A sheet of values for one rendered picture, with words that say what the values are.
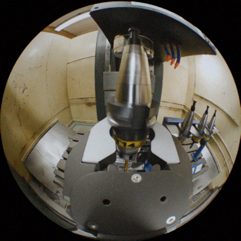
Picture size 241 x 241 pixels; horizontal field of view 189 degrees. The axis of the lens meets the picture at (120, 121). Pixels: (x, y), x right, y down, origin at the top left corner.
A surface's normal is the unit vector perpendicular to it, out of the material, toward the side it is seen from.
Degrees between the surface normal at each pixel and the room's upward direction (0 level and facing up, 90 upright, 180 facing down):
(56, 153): 24
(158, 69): 90
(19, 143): 90
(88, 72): 90
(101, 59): 90
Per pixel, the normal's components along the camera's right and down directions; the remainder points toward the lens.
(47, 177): 0.43, -0.77
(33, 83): 1.00, 0.05
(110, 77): -0.06, 0.50
